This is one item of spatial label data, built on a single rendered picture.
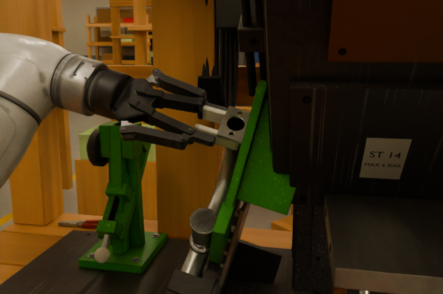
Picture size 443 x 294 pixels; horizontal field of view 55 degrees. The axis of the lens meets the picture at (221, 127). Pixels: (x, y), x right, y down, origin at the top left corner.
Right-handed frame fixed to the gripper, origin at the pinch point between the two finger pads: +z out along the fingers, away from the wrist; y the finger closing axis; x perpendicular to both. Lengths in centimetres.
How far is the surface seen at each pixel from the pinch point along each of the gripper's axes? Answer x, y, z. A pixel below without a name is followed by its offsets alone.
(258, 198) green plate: -2.8, -10.4, 8.5
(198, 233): 0.2, -16.5, 2.5
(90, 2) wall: 680, 672, -550
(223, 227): -2.6, -15.7, 5.4
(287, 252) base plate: 32.6, -3.9, 17.1
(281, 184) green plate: -4.8, -8.5, 10.8
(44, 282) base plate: 26.1, -25.9, -23.7
